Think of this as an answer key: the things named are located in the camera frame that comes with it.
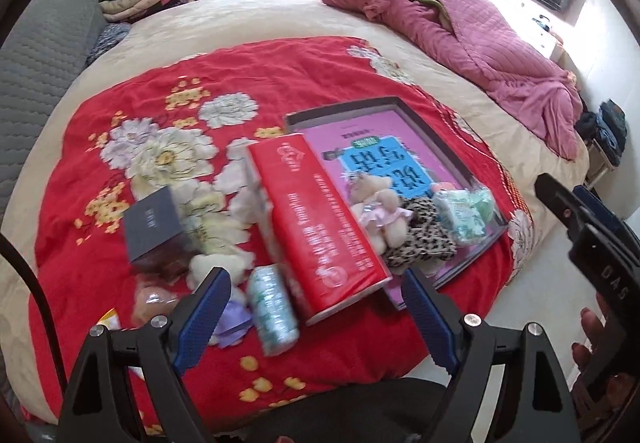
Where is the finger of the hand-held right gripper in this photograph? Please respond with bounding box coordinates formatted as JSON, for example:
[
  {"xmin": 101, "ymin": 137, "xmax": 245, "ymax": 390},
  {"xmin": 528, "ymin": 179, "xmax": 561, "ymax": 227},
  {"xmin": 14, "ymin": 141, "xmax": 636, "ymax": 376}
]
[
  {"xmin": 534, "ymin": 172, "xmax": 593, "ymax": 245},
  {"xmin": 572, "ymin": 184, "xmax": 627, "ymax": 236}
]

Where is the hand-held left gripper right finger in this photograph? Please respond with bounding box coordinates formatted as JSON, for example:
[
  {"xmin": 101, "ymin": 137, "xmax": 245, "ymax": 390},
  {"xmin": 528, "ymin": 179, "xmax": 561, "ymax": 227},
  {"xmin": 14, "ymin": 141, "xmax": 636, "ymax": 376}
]
[{"xmin": 402, "ymin": 267, "xmax": 581, "ymax": 443}]

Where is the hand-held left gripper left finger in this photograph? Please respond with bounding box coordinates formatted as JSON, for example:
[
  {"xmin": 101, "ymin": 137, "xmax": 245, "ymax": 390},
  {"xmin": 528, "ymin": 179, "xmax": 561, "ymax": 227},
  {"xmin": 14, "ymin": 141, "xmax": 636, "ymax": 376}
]
[{"xmin": 57, "ymin": 265, "xmax": 233, "ymax": 443}]

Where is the green white tissue pack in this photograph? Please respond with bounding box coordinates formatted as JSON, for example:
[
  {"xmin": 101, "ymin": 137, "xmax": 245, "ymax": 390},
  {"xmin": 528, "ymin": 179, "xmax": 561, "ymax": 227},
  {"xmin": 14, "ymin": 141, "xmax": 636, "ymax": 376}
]
[
  {"xmin": 248, "ymin": 263, "xmax": 302, "ymax": 358},
  {"xmin": 431, "ymin": 188, "xmax": 489, "ymax": 247}
]

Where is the leopard print scrunchie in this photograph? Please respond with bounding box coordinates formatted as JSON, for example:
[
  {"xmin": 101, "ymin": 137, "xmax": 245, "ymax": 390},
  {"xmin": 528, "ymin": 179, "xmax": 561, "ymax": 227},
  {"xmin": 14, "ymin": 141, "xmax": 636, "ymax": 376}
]
[{"xmin": 382, "ymin": 195, "xmax": 459, "ymax": 270}]

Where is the beige teddy bear plush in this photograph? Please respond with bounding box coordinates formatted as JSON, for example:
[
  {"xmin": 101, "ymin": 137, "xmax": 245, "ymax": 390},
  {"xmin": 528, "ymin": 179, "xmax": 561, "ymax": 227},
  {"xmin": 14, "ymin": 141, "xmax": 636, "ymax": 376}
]
[{"xmin": 347, "ymin": 172, "xmax": 417, "ymax": 257}]

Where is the red tissue box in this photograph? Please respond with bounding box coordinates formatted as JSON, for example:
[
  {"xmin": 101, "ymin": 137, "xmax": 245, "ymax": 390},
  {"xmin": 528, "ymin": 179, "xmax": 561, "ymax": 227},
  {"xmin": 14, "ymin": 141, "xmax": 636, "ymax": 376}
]
[{"xmin": 245, "ymin": 132, "xmax": 394, "ymax": 327}]

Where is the person's right hand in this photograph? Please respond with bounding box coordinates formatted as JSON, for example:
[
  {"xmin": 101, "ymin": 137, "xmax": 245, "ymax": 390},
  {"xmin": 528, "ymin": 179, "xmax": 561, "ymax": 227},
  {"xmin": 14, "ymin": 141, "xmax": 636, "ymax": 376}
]
[{"xmin": 571, "ymin": 307, "xmax": 640, "ymax": 425}]

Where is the lilac cloth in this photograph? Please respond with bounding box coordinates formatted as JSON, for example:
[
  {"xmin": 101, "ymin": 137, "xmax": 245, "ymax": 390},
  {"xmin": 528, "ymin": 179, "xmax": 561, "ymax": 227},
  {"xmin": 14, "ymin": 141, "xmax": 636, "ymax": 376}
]
[{"xmin": 211, "ymin": 299, "xmax": 252, "ymax": 350}]

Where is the pink round puff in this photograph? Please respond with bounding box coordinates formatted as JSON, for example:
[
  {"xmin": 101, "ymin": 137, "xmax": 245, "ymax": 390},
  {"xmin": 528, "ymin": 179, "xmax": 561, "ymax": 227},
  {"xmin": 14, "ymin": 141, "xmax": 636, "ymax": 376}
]
[{"xmin": 134, "ymin": 287, "xmax": 179, "ymax": 325}]

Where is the cream fluffy puff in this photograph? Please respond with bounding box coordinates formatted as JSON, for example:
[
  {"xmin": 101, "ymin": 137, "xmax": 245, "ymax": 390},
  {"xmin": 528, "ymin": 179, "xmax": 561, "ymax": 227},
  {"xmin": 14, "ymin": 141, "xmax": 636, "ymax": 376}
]
[{"xmin": 187, "ymin": 252, "xmax": 252, "ymax": 286}]

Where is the dark blue clothes pile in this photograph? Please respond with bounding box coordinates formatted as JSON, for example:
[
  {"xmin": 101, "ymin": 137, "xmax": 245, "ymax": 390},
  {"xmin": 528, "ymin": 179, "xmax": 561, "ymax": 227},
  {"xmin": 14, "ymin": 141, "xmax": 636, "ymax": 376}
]
[{"xmin": 574, "ymin": 100, "xmax": 629, "ymax": 160}]

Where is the yellow white packet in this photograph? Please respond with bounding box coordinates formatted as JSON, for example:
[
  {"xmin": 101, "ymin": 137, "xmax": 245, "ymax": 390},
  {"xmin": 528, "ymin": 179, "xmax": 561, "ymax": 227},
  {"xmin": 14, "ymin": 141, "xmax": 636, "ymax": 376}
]
[{"xmin": 96, "ymin": 307, "xmax": 122, "ymax": 331}]

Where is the dark blue box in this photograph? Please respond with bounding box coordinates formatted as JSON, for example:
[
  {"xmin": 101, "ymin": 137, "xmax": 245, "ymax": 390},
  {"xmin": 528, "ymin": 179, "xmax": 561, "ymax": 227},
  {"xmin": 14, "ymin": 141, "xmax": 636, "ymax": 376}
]
[{"xmin": 122, "ymin": 185, "xmax": 194, "ymax": 275}]

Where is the white desk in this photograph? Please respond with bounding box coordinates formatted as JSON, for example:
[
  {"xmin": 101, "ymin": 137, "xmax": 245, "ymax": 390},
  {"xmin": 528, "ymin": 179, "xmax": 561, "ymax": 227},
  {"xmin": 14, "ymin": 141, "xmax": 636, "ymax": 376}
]
[{"xmin": 520, "ymin": 0, "xmax": 572, "ymax": 61}]

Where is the pink quilt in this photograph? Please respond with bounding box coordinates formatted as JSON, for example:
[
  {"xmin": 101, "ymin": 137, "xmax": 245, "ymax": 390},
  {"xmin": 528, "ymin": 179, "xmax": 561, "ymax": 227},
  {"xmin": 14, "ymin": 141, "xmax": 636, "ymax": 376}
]
[{"xmin": 320, "ymin": 0, "xmax": 587, "ymax": 162}]

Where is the pink book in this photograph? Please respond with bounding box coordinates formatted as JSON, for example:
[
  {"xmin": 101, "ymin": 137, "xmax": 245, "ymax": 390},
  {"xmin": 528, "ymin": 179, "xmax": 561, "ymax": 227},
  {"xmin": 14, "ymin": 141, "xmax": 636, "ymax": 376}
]
[{"xmin": 302, "ymin": 106, "xmax": 502, "ymax": 310}]

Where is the red floral blanket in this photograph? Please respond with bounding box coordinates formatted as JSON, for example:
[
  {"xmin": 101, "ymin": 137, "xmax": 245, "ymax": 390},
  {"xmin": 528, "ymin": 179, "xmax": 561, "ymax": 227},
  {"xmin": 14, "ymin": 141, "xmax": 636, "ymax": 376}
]
[{"xmin": 27, "ymin": 36, "xmax": 533, "ymax": 430}]

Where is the dark patterned cloth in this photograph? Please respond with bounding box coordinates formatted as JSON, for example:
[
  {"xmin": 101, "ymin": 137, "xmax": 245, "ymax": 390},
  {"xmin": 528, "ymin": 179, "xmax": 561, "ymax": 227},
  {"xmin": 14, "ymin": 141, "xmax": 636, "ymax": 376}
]
[{"xmin": 84, "ymin": 22, "xmax": 132, "ymax": 67}]

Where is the grey quilted headboard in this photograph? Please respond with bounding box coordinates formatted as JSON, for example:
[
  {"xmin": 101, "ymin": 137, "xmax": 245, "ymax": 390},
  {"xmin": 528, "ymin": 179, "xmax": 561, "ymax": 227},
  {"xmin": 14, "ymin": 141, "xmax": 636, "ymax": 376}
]
[{"xmin": 0, "ymin": 0, "xmax": 109, "ymax": 221}]

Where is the beige bed sheet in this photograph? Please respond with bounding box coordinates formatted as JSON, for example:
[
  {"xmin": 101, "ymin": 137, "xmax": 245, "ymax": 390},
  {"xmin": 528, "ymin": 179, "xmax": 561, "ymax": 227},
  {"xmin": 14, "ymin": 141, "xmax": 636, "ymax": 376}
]
[{"xmin": 0, "ymin": 0, "xmax": 592, "ymax": 426}]

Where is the black cable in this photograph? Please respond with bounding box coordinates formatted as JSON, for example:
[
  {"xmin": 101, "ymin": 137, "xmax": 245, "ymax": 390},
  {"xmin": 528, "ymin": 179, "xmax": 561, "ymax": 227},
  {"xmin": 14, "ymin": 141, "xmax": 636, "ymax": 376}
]
[{"xmin": 0, "ymin": 232, "xmax": 69, "ymax": 391}]

